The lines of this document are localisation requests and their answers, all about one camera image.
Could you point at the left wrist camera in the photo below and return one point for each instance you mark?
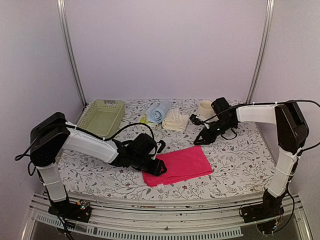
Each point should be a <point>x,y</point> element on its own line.
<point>160,146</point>

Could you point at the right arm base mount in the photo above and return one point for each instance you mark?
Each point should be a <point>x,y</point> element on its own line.
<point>267,210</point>

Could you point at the cream ceramic mug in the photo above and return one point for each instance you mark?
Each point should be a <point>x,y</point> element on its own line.
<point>205,109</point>

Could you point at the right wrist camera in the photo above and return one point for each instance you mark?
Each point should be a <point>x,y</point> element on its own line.
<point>196,120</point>

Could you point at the blue rolled towel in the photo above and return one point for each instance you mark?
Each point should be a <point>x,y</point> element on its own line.
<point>157,112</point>

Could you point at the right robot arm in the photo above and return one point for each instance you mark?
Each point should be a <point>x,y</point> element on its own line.
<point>292,132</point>

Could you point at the cream rolled towel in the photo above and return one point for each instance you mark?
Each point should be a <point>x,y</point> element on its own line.
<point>175,121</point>

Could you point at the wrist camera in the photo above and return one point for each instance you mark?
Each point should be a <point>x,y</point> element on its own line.
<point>196,120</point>
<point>160,146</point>

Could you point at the green plastic basket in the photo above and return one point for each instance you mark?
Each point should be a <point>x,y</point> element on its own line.
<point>101,118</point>

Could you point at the aluminium post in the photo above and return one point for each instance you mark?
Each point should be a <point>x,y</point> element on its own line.
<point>62,13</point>
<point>268,16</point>

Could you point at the right aluminium post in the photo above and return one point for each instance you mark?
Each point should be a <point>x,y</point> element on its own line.
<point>268,16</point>

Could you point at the green white towel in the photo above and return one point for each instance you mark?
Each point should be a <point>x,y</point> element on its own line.
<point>152,125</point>

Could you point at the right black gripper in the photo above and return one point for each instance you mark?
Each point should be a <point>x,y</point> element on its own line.
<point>209,138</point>

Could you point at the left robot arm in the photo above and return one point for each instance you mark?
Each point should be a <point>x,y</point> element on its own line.
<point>56,134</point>

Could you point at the left aluminium post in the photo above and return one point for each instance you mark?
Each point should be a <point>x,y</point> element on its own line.
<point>62,13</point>

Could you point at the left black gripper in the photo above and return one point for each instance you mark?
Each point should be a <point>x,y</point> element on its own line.
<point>154,170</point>

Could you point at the pink towel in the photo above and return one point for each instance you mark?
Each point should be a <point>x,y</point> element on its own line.
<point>181,165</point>

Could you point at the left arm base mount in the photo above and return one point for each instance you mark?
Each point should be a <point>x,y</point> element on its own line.
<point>80,211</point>

